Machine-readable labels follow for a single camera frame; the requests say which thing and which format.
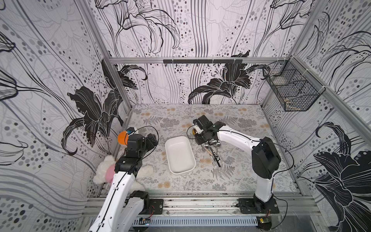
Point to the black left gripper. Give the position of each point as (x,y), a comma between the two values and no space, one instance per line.
(151,144)

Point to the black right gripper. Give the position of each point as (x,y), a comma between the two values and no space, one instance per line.
(211,140)

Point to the black handled spoon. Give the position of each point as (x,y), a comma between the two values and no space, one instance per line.
(216,158)

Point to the white rectangular storage box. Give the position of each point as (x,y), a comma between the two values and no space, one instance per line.
(180,156)

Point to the white Doraemon handle spoon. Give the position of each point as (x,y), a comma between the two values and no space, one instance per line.
(208,149)

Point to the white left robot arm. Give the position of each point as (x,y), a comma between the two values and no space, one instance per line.
(120,208)

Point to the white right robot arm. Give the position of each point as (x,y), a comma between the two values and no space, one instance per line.
(263,153)

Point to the orange plush toy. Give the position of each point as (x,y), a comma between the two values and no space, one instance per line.
(123,138)

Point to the white pink plush toy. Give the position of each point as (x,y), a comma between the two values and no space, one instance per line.
(106,170)

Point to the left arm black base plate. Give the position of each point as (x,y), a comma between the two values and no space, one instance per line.
(153,207)

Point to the black bar on rail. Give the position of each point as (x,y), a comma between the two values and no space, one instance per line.
(200,61)

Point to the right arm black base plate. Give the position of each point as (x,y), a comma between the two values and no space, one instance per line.
(256,206)

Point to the white slotted cable duct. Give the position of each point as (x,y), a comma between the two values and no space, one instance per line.
(233,221)

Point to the black wire basket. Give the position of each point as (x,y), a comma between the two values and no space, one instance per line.
(292,86)

